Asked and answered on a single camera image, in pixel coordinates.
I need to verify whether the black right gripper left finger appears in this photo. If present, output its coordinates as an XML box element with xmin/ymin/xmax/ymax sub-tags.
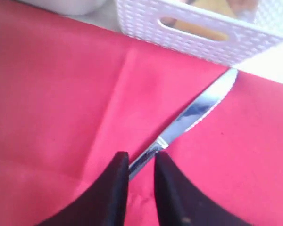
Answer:
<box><xmin>38</xmin><ymin>152</ymin><xmax>129</xmax><ymax>226</ymax></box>

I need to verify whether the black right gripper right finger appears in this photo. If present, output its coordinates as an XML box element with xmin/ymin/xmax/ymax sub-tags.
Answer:
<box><xmin>154</xmin><ymin>152</ymin><xmax>250</xmax><ymax>226</ymax></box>

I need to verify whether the silver table knife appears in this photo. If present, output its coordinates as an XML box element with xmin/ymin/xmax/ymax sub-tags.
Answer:
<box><xmin>129</xmin><ymin>68</ymin><xmax>238</xmax><ymax>180</ymax></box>

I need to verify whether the orange cheese wedge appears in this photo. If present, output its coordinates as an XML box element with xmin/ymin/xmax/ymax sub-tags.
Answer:
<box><xmin>161</xmin><ymin>0</ymin><xmax>236</xmax><ymax>41</ymax></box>

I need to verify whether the red table cloth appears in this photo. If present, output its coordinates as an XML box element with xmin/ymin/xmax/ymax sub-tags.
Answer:
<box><xmin>0</xmin><ymin>0</ymin><xmax>283</xmax><ymax>226</ymax></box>

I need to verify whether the white woven plastic basket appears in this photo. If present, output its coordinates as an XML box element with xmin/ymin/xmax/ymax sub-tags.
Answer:
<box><xmin>115</xmin><ymin>0</ymin><xmax>283</xmax><ymax>65</ymax></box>

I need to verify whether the cream plastic bin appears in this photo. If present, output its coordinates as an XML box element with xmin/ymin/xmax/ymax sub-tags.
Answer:
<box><xmin>20</xmin><ymin>0</ymin><xmax>107</xmax><ymax>16</ymax></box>

